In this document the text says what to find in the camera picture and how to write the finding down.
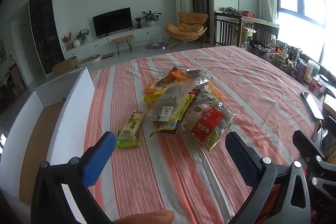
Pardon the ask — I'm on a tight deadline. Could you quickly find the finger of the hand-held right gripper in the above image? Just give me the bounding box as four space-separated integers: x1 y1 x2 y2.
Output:
292 130 336 203

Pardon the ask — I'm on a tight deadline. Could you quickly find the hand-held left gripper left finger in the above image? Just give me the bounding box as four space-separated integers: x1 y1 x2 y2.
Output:
31 131 117 224

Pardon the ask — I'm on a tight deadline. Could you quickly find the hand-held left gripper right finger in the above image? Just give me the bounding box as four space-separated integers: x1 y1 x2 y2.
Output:
225 131 311 224

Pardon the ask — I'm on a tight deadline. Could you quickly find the green white snack packet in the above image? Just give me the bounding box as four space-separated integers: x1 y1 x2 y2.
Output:
117 109 145 149

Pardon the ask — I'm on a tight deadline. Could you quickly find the white cardboard box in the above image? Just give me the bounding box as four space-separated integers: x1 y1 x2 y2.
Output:
0 68 95 214

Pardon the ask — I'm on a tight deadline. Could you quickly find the pile of mixed snack packets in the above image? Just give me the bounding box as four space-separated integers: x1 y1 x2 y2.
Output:
142 67 237 152

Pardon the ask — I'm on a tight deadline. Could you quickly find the clear brown nut packet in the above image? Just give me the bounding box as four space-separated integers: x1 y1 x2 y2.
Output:
188 69 210 80

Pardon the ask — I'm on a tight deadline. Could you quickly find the orange barcode snack packet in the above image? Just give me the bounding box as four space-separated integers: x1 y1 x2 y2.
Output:
168 68 189 83

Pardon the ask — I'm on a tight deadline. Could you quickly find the person's left hand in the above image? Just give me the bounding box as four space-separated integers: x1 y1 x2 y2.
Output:
112 210 176 224

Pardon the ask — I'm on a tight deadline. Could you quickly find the black smartphone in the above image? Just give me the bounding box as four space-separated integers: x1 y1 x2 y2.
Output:
301 91 324 120

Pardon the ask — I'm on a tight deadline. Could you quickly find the orange grey striped tablecloth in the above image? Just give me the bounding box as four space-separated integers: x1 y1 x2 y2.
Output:
84 46 323 224

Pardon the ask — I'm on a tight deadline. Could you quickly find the black lid glass jar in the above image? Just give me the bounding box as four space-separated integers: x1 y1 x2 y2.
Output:
316 74 330 96

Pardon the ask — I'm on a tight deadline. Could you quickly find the clear plastic jar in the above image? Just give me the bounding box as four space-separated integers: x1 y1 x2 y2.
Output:
306 60 321 83

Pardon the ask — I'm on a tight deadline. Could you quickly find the woven basket of items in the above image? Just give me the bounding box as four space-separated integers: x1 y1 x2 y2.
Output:
270 52 297 72

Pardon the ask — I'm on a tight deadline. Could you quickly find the beige pet bed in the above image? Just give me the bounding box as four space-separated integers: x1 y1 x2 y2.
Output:
76 54 103 68

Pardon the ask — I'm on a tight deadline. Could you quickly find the brown cardboard box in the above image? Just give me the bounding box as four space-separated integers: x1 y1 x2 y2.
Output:
52 56 79 75

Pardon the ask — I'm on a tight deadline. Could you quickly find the dark basket of items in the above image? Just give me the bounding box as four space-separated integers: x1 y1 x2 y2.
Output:
245 40 272 56

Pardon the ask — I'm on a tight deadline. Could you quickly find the plant in white vase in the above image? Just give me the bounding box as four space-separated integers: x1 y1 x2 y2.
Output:
73 28 90 47

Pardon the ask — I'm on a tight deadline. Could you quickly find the dark wooden chair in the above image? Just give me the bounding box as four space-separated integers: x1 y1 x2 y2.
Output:
0 63 27 109

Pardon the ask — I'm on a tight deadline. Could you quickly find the wooden hairpin leg stool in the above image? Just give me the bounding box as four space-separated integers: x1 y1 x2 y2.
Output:
111 34 135 54

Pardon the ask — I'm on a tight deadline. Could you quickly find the red flower bouquet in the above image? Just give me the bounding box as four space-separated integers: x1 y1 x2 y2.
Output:
62 31 72 50

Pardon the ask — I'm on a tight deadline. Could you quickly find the purple floor mat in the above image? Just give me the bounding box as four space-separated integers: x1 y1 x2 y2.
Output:
145 42 168 50

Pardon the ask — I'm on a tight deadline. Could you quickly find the dark wooden railed desk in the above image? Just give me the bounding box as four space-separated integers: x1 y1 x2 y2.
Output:
214 11 280 48

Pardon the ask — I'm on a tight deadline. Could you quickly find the white television cabinet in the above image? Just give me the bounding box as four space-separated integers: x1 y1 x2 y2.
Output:
64 25 162 59

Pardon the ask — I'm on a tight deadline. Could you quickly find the black flat television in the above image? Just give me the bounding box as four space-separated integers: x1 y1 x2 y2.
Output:
92 7 132 37

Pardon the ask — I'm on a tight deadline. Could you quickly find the dark glass cabinet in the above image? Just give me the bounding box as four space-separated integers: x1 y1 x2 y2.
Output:
28 0 65 75

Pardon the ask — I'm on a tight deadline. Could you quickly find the orange rocking chair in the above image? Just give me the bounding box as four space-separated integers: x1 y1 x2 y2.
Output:
164 11 209 48

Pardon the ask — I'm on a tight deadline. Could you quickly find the large green potted plant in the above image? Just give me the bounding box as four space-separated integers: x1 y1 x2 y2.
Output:
141 10 162 28

